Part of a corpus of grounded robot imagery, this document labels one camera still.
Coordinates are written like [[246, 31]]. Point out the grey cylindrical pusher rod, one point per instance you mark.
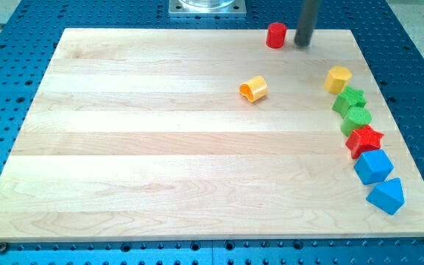
[[307, 22]]

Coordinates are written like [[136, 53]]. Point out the light wooden board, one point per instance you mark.
[[142, 135]]

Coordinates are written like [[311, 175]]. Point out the green cylinder block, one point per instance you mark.
[[355, 118]]

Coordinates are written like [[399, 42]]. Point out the blue cube block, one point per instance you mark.
[[373, 166]]

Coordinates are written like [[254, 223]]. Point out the blue triangle block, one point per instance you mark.
[[387, 196]]

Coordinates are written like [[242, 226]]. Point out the yellow hexagon block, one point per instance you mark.
[[337, 79]]

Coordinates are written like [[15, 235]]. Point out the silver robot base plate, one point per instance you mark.
[[186, 7]]

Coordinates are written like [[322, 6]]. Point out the blue perforated table plate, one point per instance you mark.
[[30, 34]]

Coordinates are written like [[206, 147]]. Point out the red star block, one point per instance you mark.
[[364, 139]]

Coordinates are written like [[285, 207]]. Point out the red cylinder block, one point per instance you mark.
[[276, 35]]

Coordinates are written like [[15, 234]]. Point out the green star block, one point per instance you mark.
[[348, 98]]

